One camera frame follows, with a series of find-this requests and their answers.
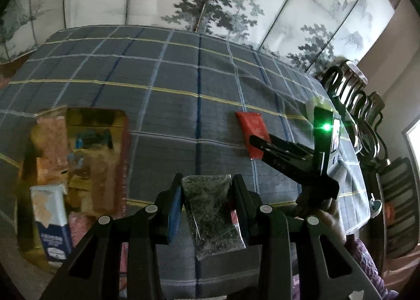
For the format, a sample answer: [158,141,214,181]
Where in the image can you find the blue cracker box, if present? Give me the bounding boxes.
[30,184,73,262]

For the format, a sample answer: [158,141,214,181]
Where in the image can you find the red flat packet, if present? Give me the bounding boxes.
[236,112,271,160]

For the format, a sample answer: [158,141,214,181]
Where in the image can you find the green tissue pack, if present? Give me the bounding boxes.
[305,96,336,123]

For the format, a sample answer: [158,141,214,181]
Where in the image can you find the gold metal tray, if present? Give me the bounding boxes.
[14,107,130,270]

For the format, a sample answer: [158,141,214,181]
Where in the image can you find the person right hand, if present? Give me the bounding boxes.
[317,199,347,245]

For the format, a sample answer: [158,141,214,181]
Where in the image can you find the painted folding screen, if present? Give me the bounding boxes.
[1,0,400,71]

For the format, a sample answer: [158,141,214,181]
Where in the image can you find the grey plaid tablecloth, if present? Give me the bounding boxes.
[0,24,372,300]

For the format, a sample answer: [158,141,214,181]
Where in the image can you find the dark grey snack packet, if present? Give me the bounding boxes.
[182,174,246,261]

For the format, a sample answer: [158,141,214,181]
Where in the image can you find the dark wooden chair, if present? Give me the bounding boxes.
[321,61,419,259]

